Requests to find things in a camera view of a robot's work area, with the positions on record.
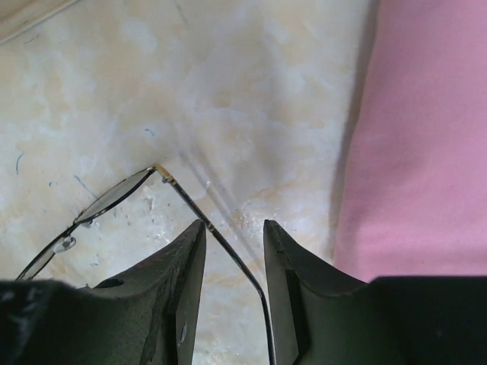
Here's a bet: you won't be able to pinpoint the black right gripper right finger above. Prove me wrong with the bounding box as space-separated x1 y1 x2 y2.
263 221 486 364

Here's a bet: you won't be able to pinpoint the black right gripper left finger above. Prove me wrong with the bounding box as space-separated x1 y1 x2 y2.
1 221 206 364

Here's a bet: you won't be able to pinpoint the thin metal frame sunglasses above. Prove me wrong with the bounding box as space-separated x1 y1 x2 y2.
16 163 276 364

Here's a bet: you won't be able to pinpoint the folded pink t-shirt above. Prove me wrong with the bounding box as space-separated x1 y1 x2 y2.
333 0 486 281

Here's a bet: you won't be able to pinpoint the wooden clothes rack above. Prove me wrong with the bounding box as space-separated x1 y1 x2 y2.
0 0 77 44

